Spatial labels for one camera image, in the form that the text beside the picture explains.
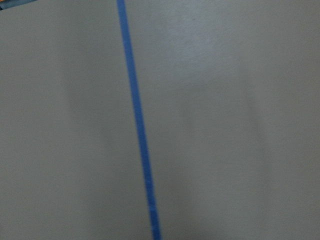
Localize brown paper table cover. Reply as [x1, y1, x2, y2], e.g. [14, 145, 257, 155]
[0, 0, 320, 240]

